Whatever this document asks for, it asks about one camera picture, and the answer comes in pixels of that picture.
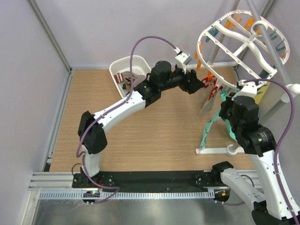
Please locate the teal patterned sock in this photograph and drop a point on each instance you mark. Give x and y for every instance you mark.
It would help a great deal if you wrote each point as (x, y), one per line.
(209, 124)
(229, 129)

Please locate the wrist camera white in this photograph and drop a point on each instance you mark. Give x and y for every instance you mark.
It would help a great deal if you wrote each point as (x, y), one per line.
(247, 89)
(182, 59)

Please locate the white and grey drying rack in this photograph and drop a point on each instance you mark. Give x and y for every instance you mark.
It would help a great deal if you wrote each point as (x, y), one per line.
(233, 45)

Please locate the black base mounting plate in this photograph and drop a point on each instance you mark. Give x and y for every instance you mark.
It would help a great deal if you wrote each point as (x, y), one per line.
(159, 181)

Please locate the yellow sock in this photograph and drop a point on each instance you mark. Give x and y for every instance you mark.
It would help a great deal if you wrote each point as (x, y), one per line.
(261, 92)

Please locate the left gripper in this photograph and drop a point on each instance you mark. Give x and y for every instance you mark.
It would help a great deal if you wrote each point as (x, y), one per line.
(190, 83)

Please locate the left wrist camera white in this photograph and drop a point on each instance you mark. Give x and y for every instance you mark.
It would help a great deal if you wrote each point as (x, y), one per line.
(182, 59)

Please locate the slotted grey cable duct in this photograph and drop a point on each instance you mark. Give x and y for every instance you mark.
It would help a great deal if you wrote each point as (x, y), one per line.
(91, 195)

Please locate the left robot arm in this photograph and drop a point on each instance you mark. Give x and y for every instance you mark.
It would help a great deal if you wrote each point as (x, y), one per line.
(93, 127)

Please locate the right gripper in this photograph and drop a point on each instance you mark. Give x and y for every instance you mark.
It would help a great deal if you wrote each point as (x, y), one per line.
(225, 104)

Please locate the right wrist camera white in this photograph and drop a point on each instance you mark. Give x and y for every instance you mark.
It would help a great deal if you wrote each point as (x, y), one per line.
(247, 89)

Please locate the red sock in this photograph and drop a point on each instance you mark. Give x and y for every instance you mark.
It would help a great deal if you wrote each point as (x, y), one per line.
(213, 86)

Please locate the white perforated plastic basket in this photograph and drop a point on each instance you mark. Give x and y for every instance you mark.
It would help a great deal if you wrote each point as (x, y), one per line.
(139, 67)

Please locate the grey sock rust striped cuff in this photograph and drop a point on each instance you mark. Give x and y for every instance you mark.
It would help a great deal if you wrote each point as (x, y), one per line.
(119, 77)

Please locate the white round clip hanger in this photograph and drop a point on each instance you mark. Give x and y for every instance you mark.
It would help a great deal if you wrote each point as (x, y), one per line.
(239, 25)

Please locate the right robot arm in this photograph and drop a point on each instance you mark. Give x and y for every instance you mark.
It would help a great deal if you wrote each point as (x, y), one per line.
(275, 205)

